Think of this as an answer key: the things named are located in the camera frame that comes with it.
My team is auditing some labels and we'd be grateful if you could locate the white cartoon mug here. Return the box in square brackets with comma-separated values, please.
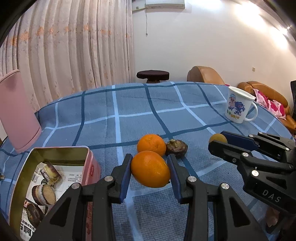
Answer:
[225, 86, 258, 124]

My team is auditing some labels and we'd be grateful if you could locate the gold pink tin box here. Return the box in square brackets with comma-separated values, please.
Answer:
[9, 146, 101, 240]

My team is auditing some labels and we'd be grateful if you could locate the dark round stool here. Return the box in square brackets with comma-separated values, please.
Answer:
[137, 70, 170, 83]

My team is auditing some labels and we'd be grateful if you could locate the orange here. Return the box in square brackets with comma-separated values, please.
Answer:
[131, 151, 171, 188]
[137, 134, 167, 156]

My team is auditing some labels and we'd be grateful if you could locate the right hand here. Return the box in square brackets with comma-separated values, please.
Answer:
[265, 207, 285, 227]

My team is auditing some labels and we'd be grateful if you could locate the printed paper sheet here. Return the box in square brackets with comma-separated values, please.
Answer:
[20, 162, 83, 240]

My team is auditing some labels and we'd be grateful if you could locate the orange front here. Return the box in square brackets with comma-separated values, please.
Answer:
[131, 151, 171, 188]

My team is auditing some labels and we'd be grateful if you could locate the pink floral curtain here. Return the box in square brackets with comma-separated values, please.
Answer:
[1, 1, 135, 111]

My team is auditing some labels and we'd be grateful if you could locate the green round fruit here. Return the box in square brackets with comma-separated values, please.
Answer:
[209, 133, 227, 143]

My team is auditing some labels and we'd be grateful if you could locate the pink floral cushion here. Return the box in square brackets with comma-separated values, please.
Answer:
[254, 89, 286, 120]

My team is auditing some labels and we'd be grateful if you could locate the purple cut yam piece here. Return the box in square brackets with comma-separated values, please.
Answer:
[40, 162, 62, 187]

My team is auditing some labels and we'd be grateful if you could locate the cut taro piece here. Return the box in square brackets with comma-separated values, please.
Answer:
[31, 184, 56, 206]

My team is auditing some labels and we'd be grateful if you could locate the dark brown water chestnut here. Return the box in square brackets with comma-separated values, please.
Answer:
[26, 203, 44, 228]

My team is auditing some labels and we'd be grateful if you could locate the brown leather sofa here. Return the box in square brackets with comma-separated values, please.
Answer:
[237, 81, 295, 136]

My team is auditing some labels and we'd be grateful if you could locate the white air conditioner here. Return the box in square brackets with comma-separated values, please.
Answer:
[145, 0, 185, 9]

